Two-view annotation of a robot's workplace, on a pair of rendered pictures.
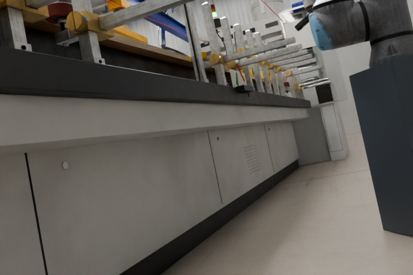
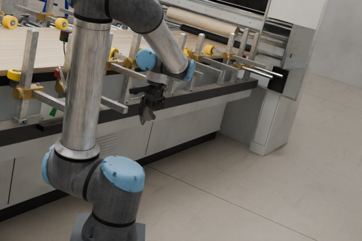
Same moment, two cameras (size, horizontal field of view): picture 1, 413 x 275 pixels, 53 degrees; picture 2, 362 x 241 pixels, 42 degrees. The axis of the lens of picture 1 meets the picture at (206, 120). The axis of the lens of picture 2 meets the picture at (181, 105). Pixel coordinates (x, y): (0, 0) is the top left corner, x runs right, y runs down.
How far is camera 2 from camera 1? 1.48 m
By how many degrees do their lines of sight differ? 20
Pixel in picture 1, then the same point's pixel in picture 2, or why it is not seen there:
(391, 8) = (109, 197)
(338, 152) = (259, 146)
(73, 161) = not seen: outside the picture
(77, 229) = not seen: outside the picture
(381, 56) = (84, 229)
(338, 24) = (60, 178)
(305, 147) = (235, 119)
